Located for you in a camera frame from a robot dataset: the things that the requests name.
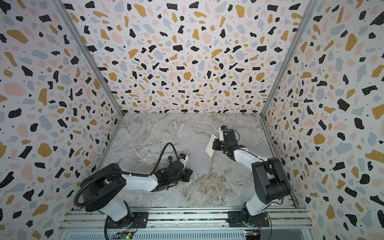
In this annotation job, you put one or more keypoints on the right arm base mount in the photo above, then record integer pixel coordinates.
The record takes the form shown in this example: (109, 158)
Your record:
(244, 219)

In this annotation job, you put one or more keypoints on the pale lilac envelope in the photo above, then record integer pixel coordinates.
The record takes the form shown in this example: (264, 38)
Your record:
(200, 161)

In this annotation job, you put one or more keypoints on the blue white glue stick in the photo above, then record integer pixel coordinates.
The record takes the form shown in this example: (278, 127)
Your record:
(170, 160)

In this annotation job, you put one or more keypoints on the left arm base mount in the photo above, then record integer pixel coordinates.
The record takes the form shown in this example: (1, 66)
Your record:
(127, 220)

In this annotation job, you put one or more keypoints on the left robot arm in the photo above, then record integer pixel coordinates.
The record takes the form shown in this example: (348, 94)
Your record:
(98, 192)

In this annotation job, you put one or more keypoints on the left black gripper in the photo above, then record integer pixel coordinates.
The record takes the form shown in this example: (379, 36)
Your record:
(187, 174)

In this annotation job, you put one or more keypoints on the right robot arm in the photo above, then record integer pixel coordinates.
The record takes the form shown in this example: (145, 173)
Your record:
(270, 180)

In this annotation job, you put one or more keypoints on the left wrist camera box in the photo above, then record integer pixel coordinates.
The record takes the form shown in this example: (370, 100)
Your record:
(183, 158)

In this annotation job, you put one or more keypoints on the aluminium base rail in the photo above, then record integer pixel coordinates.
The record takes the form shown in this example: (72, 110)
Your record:
(190, 223)

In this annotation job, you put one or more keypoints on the beige decorated letter paper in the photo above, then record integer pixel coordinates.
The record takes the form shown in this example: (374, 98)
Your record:
(209, 148)

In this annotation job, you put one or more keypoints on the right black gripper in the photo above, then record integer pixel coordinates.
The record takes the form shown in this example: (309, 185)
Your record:
(218, 144)

